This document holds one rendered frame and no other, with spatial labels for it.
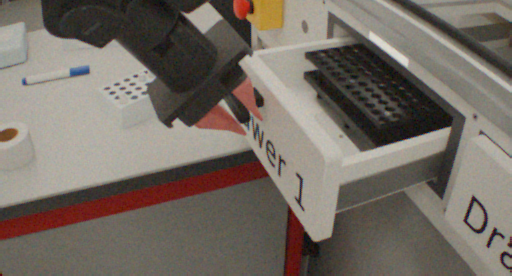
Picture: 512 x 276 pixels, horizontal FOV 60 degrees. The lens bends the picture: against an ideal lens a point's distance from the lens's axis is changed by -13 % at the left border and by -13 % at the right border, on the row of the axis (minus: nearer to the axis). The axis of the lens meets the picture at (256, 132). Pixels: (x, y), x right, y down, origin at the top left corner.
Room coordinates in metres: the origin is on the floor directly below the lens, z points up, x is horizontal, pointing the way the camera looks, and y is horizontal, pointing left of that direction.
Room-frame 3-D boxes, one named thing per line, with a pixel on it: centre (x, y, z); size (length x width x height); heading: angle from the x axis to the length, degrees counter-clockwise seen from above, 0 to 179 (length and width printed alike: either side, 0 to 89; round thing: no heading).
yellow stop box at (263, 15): (0.82, -0.01, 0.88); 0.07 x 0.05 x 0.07; 22
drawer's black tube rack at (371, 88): (0.54, -0.20, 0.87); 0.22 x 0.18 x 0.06; 112
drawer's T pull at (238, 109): (0.45, 0.01, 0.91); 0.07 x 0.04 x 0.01; 22
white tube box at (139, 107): (0.68, 0.18, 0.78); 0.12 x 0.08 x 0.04; 133
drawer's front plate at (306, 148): (0.46, -0.01, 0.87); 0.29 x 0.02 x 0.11; 22
